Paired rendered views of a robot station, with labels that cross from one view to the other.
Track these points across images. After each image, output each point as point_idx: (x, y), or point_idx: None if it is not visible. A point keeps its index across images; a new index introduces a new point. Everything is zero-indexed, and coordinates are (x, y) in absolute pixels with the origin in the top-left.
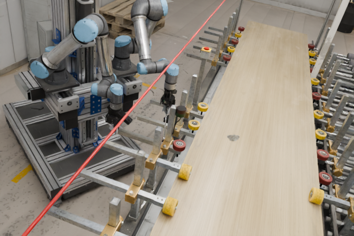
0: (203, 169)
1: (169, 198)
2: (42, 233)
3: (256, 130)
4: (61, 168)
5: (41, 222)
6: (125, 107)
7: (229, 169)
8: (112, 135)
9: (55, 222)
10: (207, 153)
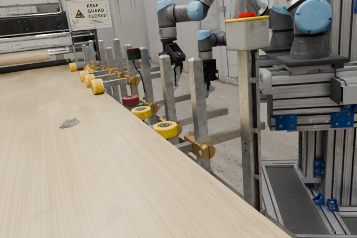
0: (85, 100)
1: (91, 74)
2: (230, 179)
3: (26, 149)
4: (282, 172)
5: (242, 180)
6: (268, 117)
7: (57, 109)
8: (343, 228)
9: (236, 186)
10: (93, 105)
